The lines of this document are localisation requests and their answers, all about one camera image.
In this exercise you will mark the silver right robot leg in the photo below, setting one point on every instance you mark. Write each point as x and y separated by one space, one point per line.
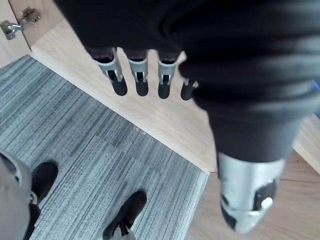
128 233

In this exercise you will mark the silver left robot leg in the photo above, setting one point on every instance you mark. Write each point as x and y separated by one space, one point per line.
12 200

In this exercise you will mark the dark robot foot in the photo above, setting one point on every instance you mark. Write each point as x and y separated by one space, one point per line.
46 177
130 207

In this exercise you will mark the silver metal door hinge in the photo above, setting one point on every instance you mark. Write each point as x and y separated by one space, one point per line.
10 29

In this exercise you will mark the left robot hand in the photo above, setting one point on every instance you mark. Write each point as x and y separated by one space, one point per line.
225 50

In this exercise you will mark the dark right robot foot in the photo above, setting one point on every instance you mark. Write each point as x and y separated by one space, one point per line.
130 207

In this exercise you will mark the light wooden cabinet door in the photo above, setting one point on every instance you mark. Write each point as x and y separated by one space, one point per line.
11 53

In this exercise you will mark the light wooden cabinet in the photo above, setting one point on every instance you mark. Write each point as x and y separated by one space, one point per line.
155 117

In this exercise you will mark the silver robot leg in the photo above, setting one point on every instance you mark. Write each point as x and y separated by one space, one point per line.
128 233
12 200

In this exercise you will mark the dark left robot foot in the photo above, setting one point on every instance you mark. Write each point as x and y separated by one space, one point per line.
46 177

